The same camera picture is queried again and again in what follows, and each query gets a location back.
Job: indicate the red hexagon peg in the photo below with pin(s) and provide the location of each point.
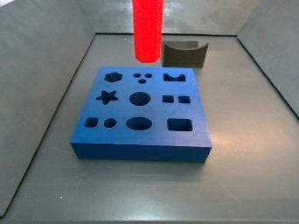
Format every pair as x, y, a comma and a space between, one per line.
147, 29

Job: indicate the dark grey curved block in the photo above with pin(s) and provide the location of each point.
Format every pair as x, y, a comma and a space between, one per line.
184, 54

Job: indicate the blue shape sorter block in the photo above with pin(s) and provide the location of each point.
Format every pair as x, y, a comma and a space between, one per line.
143, 115

